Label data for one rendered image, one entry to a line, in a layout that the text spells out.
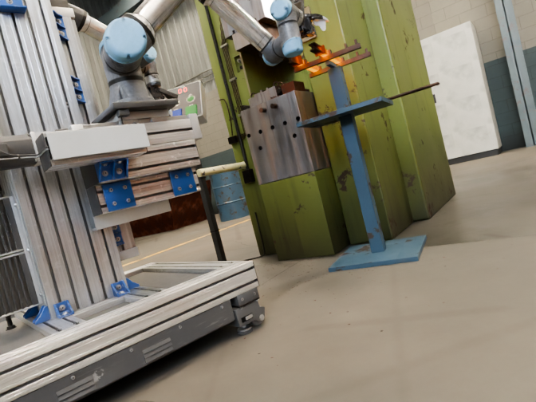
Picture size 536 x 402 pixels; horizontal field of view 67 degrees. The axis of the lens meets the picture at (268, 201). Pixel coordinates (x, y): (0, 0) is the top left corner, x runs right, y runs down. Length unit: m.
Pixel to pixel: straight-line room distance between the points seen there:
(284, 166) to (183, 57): 9.06
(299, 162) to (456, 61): 5.41
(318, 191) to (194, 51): 8.98
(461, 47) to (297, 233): 5.56
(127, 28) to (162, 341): 0.90
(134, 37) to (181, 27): 9.98
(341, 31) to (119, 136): 1.51
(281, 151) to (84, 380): 1.56
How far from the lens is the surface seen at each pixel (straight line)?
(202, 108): 2.55
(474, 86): 7.33
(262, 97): 2.43
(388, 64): 2.74
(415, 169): 2.69
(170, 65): 11.51
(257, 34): 1.65
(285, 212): 2.34
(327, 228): 2.24
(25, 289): 1.51
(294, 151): 2.26
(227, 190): 6.92
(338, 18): 2.41
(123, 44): 1.33
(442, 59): 7.45
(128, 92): 1.42
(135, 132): 1.24
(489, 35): 8.05
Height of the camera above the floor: 0.47
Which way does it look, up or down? 3 degrees down
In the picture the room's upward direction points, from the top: 14 degrees counter-clockwise
